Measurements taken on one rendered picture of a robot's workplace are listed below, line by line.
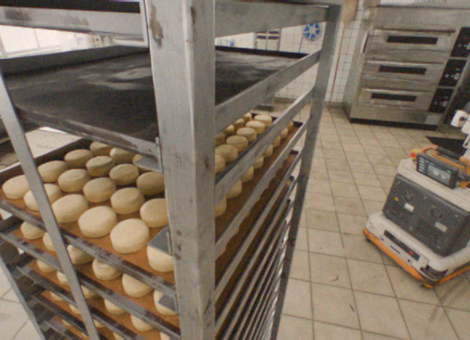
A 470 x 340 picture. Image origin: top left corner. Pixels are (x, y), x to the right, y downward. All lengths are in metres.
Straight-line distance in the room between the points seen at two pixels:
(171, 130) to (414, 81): 5.33
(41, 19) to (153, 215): 0.27
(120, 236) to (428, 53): 5.26
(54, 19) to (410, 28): 5.23
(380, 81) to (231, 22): 5.13
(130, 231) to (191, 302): 0.14
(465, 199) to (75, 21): 2.23
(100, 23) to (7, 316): 2.36
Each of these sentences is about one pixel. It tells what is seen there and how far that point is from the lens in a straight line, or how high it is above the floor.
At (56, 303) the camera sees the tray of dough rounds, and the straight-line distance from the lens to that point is 0.75.
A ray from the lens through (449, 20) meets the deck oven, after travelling 5.53.
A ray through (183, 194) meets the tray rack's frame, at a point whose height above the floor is 1.65.
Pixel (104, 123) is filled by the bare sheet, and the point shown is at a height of 1.67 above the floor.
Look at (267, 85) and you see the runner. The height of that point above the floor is 1.69.
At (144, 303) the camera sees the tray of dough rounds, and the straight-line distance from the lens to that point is 0.47.
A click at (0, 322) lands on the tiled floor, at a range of 2.49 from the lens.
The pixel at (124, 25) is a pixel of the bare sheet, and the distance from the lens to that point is 0.21.
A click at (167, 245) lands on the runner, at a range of 0.28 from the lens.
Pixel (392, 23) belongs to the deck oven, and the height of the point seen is 1.64.
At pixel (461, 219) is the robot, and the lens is 2.34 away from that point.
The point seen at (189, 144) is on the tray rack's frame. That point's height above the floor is 1.70.
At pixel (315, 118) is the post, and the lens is 0.80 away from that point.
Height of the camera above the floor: 1.78
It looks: 30 degrees down
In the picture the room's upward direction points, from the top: 2 degrees clockwise
